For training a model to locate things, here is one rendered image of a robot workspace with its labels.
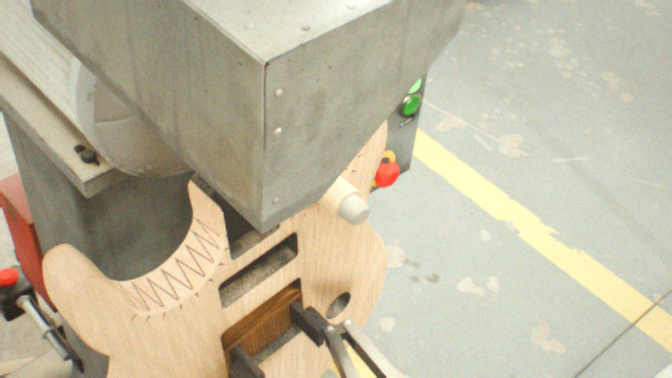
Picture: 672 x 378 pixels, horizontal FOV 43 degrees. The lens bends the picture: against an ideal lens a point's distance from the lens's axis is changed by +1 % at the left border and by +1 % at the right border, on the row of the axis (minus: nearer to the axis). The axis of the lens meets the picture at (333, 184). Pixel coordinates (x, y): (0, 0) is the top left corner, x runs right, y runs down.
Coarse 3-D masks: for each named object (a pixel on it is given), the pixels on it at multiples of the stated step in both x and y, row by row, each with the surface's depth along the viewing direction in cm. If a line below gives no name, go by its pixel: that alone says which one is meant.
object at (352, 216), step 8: (344, 200) 75; (352, 200) 75; (360, 200) 75; (344, 208) 75; (352, 208) 74; (360, 208) 75; (368, 208) 75; (344, 216) 75; (352, 216) 74; (360, 216) 75; (368, 216) 76; (352, 224) 75
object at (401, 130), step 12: (408, 96) 113; (420, 96) 114; (396, 108) 113; (420, 108) 118; (396, 120) 114; (408, 120) 117; (396, 132) 116; (408, 132) 119; (396, 144) 118; (408, 144) 121; (384, 156) 118; (396, 156) 121; (408, 156) 123; (408, 168) 125; (372, 192) 122
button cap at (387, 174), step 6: (390, 162) 117; (378, 168) 118; (384, 168) 116; (390, 168) 116; (396, 168) 117; (378, 174) 117; (384, 174) 116; (390, 174) 117; (396, 174) 118; (378, 180) 117; (384, 180) 117; (390, 180) 117; (378, 186) 118; (384, 186) 118
